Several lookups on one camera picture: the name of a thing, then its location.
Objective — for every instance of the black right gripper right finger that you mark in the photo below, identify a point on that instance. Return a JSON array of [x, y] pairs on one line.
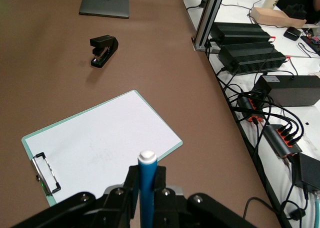
[[180, 213]]

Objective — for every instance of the small black device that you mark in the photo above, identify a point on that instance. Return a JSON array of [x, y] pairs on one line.
[[292, 33]]

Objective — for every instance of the white paper sheet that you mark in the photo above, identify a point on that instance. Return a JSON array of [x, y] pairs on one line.
[[100, 127]]

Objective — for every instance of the teal clipboard with metal clip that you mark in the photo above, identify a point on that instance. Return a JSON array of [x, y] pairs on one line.
[[51, 201]]

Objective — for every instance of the black rectangular box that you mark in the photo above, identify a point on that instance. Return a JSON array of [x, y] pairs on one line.
[[295, 90]]

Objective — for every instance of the light wooden block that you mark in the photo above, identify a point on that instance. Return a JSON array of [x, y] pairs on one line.
[[272, 16]]

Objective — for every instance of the grey laptop with apple logo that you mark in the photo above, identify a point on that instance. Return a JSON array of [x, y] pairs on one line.
[[105, 5]]

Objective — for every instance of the colourful circuit board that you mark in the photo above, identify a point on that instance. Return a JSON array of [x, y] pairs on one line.
[[312, 39]]

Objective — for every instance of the black orange usb hub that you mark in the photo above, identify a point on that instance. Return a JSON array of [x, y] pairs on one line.
[[246, 103]]

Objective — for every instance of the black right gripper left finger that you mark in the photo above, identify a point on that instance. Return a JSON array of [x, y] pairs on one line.
[[100, 210]]

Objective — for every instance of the black stapler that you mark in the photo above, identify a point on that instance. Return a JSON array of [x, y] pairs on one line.
[[107, 46]]

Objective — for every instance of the black finned power supply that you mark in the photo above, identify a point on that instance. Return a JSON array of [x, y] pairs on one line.
[[252, 57], [240, 32]]

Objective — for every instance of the black power adapter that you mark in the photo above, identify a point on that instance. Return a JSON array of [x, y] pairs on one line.
[[311, 170]]

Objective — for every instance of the aluminium profile post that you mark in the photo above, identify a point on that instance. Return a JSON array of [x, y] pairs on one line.
[[208, 17]]

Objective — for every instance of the blue marker pen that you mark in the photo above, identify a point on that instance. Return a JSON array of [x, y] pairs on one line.
[[146, 183]]

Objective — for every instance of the grey orange usb hub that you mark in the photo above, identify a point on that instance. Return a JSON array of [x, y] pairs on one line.
[[275, 140]]

